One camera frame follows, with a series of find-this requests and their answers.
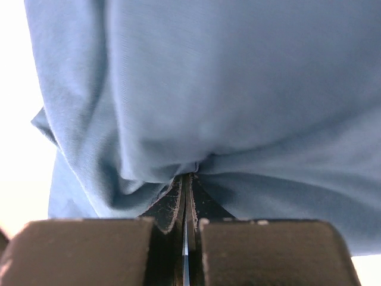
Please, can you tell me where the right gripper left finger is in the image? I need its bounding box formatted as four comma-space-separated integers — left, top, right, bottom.
1, 178, 185, 286

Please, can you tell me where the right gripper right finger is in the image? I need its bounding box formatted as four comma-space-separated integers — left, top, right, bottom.
186, 174, 360, 286

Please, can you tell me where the blue t shirt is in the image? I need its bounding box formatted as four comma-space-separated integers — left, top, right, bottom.
24, 1, 380, 256

